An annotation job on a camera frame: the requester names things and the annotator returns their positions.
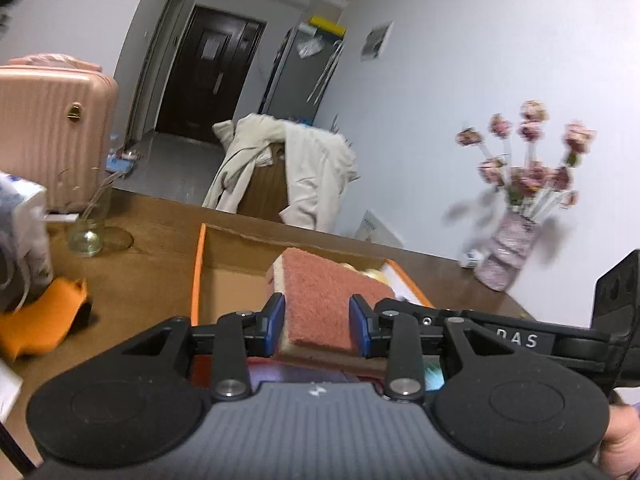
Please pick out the pink marbled vase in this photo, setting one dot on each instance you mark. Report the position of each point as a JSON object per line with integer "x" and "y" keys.
{"x": 505, "y": 255}

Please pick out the person's right hand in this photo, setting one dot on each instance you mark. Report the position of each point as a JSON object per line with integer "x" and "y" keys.
{"x": 622, "y": 440}

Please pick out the yellow flat box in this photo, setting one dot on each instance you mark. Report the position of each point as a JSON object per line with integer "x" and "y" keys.
{"x": 327, "y": 26}

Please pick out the clear plastic bag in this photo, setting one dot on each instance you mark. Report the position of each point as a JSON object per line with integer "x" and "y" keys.
{"x": 307, "y": 47}

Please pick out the grey refrigerator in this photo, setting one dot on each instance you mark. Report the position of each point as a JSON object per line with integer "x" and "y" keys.
{"x": 295, "y": 85}

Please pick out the clear glass jar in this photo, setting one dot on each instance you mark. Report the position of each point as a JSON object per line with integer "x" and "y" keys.
{"x": 87, "y": 242}

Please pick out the cream jacket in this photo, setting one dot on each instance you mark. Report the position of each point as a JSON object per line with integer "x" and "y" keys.
{"x": 240, "y": 160}

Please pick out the white flat package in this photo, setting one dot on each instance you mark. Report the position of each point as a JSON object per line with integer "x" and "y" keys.
{"x": 375, "y": 230}

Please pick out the plastic water bottle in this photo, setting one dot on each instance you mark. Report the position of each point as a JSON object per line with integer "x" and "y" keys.
{"x": 114, "y": 146}

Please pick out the blue packet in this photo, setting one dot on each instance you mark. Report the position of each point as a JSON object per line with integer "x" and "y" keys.
{"x": 120, "y": 166}

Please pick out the pink dried rose bouquet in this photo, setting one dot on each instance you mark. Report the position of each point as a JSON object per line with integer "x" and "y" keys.
{"x": 530, "y": 175}

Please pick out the off-white coat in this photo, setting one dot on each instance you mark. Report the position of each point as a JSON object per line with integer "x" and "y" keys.
{"x": 315, "y": 180}

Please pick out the small white bottle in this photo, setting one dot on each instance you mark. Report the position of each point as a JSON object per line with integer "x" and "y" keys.
{"x": 470, "y": 260}

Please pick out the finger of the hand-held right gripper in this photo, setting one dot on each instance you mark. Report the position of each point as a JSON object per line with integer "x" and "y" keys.
{"x": 415, "y": 308}

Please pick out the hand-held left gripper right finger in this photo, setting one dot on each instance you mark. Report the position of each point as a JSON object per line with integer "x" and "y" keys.
{"x": 359, "y": 327}

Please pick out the white paper notice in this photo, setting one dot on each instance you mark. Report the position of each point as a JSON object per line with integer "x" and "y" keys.
{"x": 211, "y": 46}

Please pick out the red scouring sponge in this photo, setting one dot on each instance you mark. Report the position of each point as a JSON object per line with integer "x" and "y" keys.
{"x": 325, "y": 290}

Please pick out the white blue plastic package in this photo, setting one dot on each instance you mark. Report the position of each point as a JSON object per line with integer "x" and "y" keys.
{"x": 25, "y": 230}

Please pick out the red printed cardboard box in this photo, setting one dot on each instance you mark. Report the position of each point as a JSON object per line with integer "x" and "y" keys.
{"x": 225, "y": 285}

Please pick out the grey interior door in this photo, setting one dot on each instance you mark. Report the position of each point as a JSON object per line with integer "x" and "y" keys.
{"x": 150, "y": 70}

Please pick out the white paper sheet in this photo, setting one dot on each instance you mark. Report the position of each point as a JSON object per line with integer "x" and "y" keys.
{"x": 7, "y": 390}

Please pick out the orange fabric piece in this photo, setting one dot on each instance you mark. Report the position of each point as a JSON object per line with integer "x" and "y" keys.
{"x": 40, "y": 320}

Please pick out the yellow plush toy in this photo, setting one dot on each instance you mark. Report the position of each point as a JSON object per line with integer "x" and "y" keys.
{"x": 372, "y": 274}

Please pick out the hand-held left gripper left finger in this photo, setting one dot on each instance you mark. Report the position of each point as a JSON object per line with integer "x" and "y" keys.
{"x": 275, "y": 325}

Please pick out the white wall panel box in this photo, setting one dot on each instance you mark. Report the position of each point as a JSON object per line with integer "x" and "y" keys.
{"x": 376, "y": 41}

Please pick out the dark entrance door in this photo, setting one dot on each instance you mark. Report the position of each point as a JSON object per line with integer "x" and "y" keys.
{"x": 210, "y": 90}

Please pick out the pink ribbed suitcase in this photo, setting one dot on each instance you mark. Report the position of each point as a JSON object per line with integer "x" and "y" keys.
{"x": 45, "y": 125}

